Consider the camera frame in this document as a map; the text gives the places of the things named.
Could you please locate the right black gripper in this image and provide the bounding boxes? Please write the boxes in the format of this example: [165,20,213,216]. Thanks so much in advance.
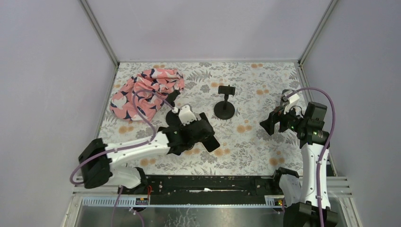
[259,102,307,136]

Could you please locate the black phone stand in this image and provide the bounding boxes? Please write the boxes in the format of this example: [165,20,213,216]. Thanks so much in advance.
[166,90,181,126]
[214,86,235,120]

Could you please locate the phone with purple case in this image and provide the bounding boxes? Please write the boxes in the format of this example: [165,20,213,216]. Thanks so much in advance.
[200,112,220,153]

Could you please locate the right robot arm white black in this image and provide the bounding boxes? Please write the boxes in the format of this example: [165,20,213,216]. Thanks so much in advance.
[260,102,339,227]

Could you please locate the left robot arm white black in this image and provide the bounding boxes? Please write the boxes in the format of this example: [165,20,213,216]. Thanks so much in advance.
[78,119,220,194]

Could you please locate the floral patterned table mat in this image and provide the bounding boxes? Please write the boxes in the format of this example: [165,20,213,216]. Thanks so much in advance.
[112,62,303,175]

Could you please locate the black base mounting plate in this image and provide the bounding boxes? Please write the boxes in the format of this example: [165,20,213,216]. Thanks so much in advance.
[122,175,296,205]

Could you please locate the pink floral crumpled cloth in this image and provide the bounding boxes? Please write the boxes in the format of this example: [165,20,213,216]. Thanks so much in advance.
[109,68,184,122]

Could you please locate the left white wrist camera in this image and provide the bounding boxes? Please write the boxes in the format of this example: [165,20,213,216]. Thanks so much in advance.
[178,105,197,125]

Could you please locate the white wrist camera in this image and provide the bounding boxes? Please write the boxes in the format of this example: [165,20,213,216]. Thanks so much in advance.
[178,105,197,125]
[280,89,300,114]

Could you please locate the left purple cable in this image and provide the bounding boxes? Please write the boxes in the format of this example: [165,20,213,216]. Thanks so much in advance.
[69,89,176,185]

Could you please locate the purple cable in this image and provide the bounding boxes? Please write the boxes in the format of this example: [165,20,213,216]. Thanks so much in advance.
[289,87,336,227]
[69,89,176,185]

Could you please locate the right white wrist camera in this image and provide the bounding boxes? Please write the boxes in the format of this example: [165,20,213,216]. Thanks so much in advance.
[280,89,300,114]

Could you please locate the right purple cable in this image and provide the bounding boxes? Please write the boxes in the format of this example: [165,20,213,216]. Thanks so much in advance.
[289,87,336,227]

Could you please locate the aluminium frame rail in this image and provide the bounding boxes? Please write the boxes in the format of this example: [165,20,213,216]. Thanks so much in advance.
[73,175,353,208]

